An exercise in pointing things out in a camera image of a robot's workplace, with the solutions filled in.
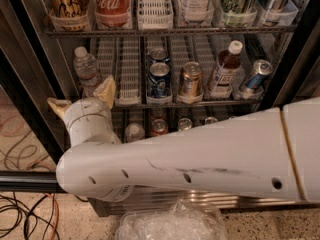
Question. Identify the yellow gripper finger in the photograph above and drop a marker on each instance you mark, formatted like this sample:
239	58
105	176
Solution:
59	106
106	91

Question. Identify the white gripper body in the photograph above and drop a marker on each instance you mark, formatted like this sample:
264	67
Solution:
85	110

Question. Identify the clear plastic water bottle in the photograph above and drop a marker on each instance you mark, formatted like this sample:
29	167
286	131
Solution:
87	70

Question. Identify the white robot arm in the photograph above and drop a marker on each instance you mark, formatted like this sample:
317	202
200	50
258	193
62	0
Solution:
271	154

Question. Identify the white empty shelf tray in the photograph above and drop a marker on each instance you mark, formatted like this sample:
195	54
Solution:
128	72

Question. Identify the glass fridge door left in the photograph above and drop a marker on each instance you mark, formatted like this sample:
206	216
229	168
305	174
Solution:
29	150

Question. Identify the green can bottom shelf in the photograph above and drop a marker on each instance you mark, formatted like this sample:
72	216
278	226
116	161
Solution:
184	124

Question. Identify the green can shelf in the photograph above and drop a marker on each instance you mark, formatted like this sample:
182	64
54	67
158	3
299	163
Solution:
237	13
184	124

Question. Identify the stainless steel fridge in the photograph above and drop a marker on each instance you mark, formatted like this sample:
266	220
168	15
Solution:
42	59

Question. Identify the blue can bottom shelf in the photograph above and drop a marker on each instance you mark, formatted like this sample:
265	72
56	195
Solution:
210	120

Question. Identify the brown tea bottle white cap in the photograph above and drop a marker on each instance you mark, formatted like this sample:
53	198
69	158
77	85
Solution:
227	64

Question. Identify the white labelled bottle top shelf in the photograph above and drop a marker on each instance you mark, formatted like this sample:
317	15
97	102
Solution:
194	10

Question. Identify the green can top shelf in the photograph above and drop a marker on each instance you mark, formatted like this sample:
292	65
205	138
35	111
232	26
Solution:
237	13

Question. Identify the blue soda can front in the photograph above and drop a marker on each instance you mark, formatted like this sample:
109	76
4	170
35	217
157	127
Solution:
158	80

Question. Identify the blue soda can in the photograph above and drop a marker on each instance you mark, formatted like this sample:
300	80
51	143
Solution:
158	80
158	55

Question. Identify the red Coca-Cola can bottom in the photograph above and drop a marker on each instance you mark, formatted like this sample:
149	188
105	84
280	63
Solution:
159	127

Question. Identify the red coca-cola can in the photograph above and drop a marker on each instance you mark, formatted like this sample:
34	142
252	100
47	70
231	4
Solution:
159	127
112	13

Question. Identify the blue soda can rear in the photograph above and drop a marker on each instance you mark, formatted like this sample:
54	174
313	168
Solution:
158	55

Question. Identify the red Coca-Cola can top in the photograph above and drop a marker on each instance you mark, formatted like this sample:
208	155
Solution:
112	13

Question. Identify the copper coloured can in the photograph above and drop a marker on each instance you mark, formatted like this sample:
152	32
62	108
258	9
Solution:
190	79

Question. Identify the white empty top tray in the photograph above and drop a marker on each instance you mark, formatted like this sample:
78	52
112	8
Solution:
155	14

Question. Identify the crumpled clear plastic bag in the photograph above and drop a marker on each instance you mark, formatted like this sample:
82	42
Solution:
182	221

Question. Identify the slim blue silver can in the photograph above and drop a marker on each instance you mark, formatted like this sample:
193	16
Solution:
261	69

